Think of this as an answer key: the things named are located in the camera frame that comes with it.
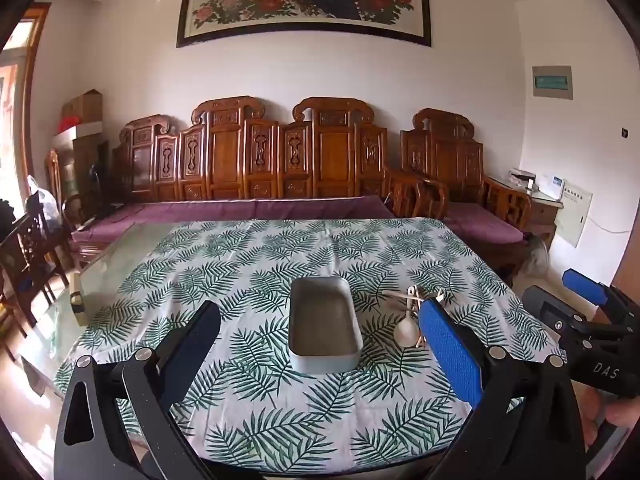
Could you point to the small purple seat cushion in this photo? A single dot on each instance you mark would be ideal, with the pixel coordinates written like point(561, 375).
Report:
point(480, 222)

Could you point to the dark wooden cabinet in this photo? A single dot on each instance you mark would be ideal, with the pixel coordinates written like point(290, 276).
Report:
point(85, 170)

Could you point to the white wall cabinet door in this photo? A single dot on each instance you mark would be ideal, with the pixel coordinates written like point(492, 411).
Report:
point(575, 215)

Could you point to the carved wooden armchair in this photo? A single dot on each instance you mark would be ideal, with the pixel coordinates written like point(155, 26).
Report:
point(450, 155)

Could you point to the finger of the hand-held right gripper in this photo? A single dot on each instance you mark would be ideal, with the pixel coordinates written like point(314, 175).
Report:
point(547, 307)
point(585, 286)

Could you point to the wooden door frame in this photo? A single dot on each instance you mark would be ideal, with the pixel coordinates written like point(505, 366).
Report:
point(37, 60)

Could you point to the carved wooden sofa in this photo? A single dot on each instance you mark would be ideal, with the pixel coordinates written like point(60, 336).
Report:
point(330, 160)

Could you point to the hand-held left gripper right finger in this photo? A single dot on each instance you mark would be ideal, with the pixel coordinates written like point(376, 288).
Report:
point(447, 350)

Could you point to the rectangular metal tray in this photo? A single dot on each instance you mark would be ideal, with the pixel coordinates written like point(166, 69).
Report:
point(322, 325)

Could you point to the dark wooden chair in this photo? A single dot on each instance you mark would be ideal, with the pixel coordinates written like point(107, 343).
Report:
point(25, 255)

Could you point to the leaf-print tablecloth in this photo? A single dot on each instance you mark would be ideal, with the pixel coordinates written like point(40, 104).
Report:
point(250, 270)

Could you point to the person's right hand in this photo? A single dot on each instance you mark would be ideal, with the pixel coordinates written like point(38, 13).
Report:
point(620, 415)

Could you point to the wooden side table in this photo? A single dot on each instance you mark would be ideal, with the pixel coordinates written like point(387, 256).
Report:
point(542, 210)

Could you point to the small beige box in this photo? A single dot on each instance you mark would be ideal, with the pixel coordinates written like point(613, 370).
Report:
point(76, 300)

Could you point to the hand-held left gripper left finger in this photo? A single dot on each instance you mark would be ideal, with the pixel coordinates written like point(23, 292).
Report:
point(197, 345)

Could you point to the clear plastic bag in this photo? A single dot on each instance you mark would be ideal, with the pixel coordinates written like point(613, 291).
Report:
point(45, 205)

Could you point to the grey wall panel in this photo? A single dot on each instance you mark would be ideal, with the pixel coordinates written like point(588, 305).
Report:
point(552, 82)

